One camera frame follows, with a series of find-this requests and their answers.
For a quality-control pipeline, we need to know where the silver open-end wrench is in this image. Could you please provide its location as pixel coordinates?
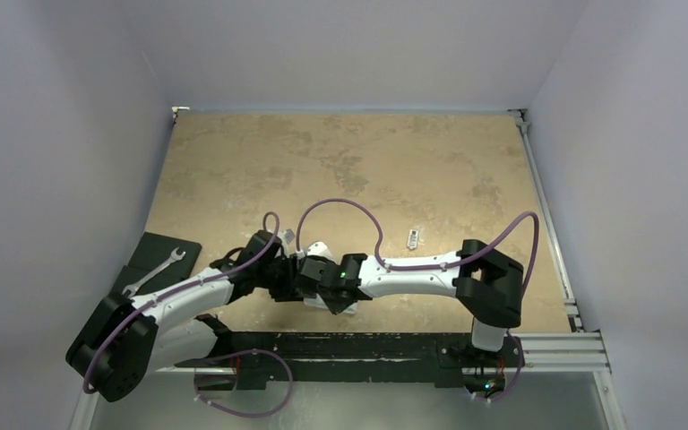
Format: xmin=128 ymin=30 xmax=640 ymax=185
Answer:
xmin=122 ymin=247 xmax=186 ymax=297

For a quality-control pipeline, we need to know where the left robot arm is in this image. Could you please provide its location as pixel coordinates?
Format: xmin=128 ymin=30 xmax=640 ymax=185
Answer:
xmin=65 ymin=230 xmax=302 ymax=402

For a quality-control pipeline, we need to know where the black foam block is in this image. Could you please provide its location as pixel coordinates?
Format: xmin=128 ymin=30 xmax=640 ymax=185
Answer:
xmin=110 ymin=232 xmax=202 ymax=295

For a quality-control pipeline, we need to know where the white remote control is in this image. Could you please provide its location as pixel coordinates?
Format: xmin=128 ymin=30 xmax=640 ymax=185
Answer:
xmin=303 ymin=295 xmax=357 ymax=314

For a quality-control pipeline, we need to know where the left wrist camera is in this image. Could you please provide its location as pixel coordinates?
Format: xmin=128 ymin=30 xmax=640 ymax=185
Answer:
xmin=278 ymin=228 xmax=296 ymax=255

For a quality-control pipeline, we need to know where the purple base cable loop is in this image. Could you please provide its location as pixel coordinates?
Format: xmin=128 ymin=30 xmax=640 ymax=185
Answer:
xmin=193 ymin=348 xmax=296 ymax=420

